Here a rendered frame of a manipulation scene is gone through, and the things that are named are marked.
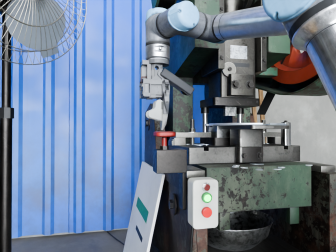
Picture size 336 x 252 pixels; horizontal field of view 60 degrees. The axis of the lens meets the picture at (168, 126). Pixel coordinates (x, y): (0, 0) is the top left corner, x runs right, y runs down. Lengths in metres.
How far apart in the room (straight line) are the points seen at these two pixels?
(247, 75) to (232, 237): 0.60
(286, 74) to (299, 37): 0.96
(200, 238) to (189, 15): 0.63
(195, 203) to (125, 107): 1.52
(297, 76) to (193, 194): 0.81
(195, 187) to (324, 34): 0.50
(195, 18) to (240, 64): 0.41
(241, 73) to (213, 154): 0.34
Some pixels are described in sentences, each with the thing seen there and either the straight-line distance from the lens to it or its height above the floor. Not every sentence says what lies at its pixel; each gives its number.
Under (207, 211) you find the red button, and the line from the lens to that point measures 0.83.
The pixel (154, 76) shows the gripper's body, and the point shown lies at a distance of 0.89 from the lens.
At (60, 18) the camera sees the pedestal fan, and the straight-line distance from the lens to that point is 1.28.
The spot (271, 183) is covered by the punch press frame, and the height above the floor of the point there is 0.59.
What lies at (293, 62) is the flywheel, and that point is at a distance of 1.52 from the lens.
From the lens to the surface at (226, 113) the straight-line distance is 1.21.
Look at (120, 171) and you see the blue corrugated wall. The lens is 2.26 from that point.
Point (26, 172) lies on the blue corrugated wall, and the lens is 2.29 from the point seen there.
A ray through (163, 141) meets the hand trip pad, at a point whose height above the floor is 0.73.
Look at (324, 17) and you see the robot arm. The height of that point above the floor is 0.93.
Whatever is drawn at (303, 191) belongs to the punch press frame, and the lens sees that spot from 1.13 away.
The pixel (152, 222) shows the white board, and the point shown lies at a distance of 1.20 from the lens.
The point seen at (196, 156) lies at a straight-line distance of 1.02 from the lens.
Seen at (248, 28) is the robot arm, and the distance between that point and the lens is 0.80.
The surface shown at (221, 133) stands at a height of 0.75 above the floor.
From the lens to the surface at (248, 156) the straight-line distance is 1.07.
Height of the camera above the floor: 0.77
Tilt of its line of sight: 1 degrees up
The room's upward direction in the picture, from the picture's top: straight up
